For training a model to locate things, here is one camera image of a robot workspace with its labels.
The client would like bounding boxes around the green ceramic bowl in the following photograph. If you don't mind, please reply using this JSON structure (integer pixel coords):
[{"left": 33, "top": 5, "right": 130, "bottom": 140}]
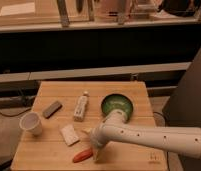
[{"left": 101, "top": 94, "right": 134, "bottom": 122}]

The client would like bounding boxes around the white tube bottle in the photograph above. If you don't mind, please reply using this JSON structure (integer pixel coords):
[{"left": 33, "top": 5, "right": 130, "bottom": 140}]
[{"left": 73, "top": 91, "right": 89, "bottom": 122}]

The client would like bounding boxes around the grey rectangular block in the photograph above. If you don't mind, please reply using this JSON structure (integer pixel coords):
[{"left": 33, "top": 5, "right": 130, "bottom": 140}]
[{"left": 43, "top": 101, "right": 62, "bottom": 119}]

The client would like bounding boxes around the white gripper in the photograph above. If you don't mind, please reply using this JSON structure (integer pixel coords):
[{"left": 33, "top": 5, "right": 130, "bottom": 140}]
[{"left": 82, "top": 128, "right": 106, "bottom": 161}]

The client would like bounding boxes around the white paper sheet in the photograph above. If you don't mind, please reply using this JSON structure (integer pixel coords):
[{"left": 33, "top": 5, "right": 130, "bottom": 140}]
[{"left": 0, "top": 2, "right": 35, "bottom": 16}]

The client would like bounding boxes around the white sponge block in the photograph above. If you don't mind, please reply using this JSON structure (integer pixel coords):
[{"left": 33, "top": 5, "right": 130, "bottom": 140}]
[{"left": 60, "top": 124, "right": 80, "bottom": 146}]

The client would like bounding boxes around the black cable on floor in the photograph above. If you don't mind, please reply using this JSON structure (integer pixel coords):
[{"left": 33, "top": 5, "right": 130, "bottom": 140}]
[{"left": 0, "top": 106, "right": 32, "bottom": 118}]

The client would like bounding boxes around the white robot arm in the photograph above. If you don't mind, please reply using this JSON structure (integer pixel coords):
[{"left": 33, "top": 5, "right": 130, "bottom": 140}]
[{"left": 86, "top": 109, "right": 201, "bottom": 161}]

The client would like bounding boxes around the red orange pepper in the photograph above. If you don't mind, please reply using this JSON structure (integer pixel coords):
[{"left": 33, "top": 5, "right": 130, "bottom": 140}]
[{"left": 72, "top": 148, "right": 93, "bottom": 163}]

